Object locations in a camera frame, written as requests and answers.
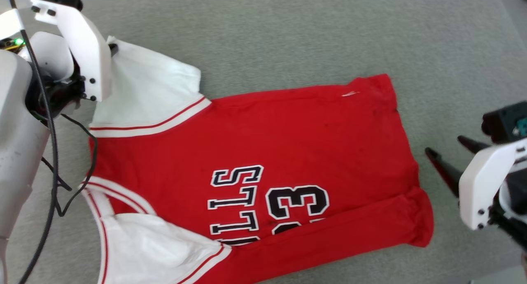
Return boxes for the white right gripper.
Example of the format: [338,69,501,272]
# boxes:
[425,135,527,251]

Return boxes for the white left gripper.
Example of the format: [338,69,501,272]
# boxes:
[27,0,120,116]

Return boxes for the red and white basketball jersey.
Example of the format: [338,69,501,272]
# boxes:
[80,36,435,284]

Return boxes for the grey fabric sofa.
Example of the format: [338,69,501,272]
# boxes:
[0,0,527,284]

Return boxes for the thin black cable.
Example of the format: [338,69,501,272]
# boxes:
[40,113,98,218]

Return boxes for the thick black cable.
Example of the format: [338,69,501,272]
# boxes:
[7,0,61,284]

